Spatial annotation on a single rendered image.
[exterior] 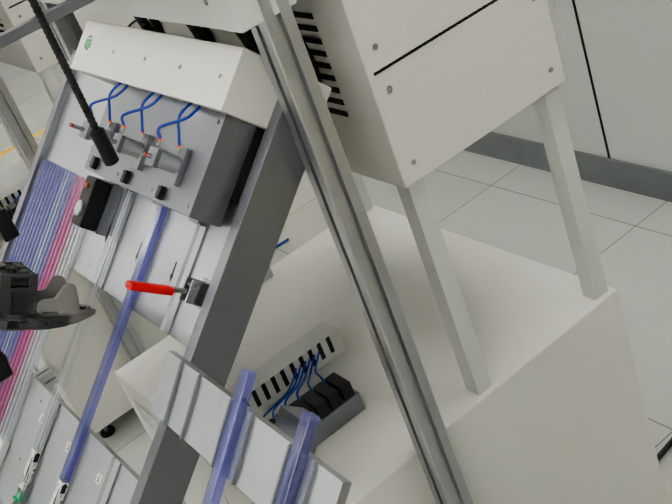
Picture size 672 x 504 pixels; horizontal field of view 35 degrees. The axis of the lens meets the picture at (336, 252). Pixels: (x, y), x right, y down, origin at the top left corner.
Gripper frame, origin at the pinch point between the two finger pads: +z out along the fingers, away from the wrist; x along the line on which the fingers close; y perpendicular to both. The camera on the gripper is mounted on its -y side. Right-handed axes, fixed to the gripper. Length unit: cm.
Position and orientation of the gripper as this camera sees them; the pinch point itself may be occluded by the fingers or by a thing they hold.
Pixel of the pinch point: (83, 314)
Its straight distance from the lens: 159.5
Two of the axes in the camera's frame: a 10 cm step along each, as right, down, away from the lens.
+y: 1.4, -9.7, -2.0
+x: -5.6, -2.4, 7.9
